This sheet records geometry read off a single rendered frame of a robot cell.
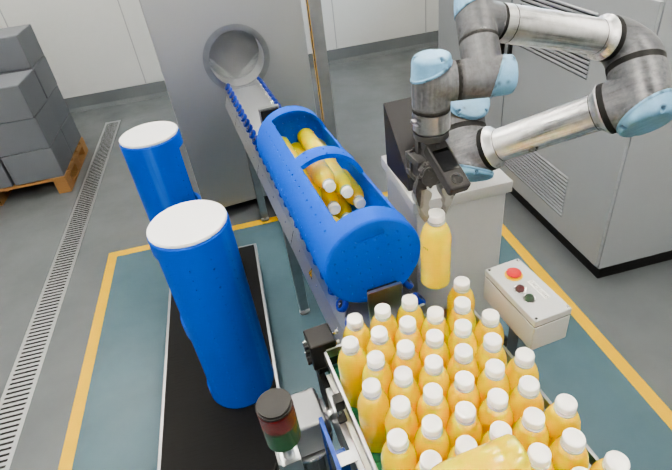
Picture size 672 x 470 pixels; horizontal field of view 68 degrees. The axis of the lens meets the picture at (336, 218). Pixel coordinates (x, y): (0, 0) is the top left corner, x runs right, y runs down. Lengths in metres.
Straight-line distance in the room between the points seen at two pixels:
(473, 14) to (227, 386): 1.68
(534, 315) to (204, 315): 1.14
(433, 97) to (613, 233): 2.04
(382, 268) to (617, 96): 0.69
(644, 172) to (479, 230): 1.26
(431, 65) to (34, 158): 4.03
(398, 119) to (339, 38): 4.89
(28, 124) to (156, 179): 2.16
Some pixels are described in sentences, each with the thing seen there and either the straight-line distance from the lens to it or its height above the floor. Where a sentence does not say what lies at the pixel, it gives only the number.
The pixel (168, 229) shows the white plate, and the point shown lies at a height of 1.04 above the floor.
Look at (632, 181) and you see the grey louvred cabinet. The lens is 2.75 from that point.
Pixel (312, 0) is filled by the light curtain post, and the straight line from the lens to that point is 2.53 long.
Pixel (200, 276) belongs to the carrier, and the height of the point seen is 0.90.
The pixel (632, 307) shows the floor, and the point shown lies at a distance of 2.97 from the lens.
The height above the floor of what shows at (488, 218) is 1.02.
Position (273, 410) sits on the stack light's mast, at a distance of 0.90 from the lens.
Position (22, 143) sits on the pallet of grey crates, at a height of 0.48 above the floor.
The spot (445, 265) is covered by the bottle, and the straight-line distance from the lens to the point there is 1.19.
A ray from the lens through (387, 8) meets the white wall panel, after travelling 6.53.
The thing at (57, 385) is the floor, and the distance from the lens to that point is 3.02.
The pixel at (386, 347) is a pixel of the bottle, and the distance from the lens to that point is 1.19.
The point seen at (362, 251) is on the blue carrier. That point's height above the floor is 1.15.
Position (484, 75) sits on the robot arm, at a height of 1.64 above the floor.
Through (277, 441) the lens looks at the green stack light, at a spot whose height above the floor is 1.20.
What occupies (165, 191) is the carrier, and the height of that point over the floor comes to 0.79.
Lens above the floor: 1.98
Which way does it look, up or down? 35 degrees down
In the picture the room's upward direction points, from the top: 8 degrees counter-clockwise
